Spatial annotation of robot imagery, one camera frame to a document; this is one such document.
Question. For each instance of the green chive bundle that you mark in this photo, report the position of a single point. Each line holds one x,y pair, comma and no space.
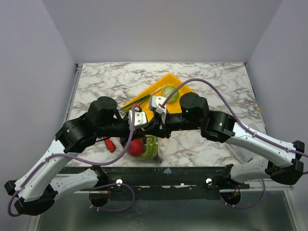
138,101

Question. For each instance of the red black handled tool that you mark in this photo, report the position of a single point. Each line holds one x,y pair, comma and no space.
109,144

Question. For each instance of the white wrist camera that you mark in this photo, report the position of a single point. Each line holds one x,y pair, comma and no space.
137,118
155,105

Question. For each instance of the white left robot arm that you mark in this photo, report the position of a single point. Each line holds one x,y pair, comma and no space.
36,191

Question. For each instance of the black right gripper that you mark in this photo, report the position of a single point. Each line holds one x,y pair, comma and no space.
168,122

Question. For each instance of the green celery stalk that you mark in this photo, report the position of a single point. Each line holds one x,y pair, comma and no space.
151,148

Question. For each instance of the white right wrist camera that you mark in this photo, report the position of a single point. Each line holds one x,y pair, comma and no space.
155,105

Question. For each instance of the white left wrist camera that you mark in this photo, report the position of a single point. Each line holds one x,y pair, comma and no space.
137,118

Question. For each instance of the clear pink-dotted zip bag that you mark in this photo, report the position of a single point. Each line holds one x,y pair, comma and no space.
137,158

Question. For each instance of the clear plastic packet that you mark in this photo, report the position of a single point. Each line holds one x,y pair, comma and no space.
241,154

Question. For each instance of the black metal base rail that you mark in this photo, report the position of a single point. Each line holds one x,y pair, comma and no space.
162,183

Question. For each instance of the red tomato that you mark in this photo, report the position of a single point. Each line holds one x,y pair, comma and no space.
136,147

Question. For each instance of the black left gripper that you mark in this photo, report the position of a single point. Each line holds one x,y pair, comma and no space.
138,134

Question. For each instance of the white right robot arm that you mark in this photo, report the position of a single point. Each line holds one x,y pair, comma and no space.
278,160

